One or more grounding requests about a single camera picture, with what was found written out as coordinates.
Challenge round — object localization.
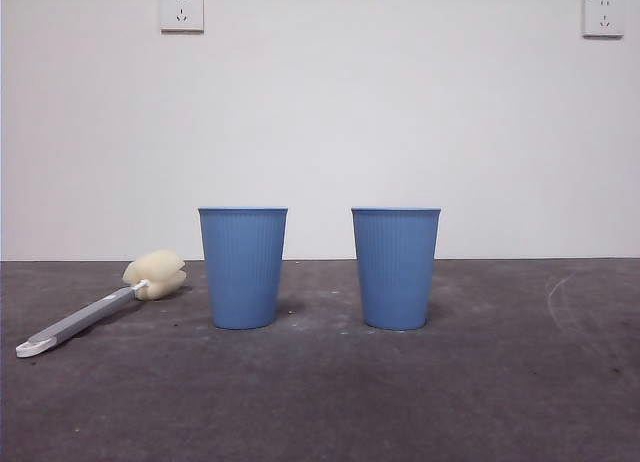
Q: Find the blue ribbed plastic cup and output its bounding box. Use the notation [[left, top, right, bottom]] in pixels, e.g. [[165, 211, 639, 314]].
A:
[[197, 206, 290, 330], [350, 206, 442, 332]]

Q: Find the white wall power socket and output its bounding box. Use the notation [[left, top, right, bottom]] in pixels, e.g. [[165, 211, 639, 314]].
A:
[[581, 0, 625, 40], [159, 0, 205, 35]]

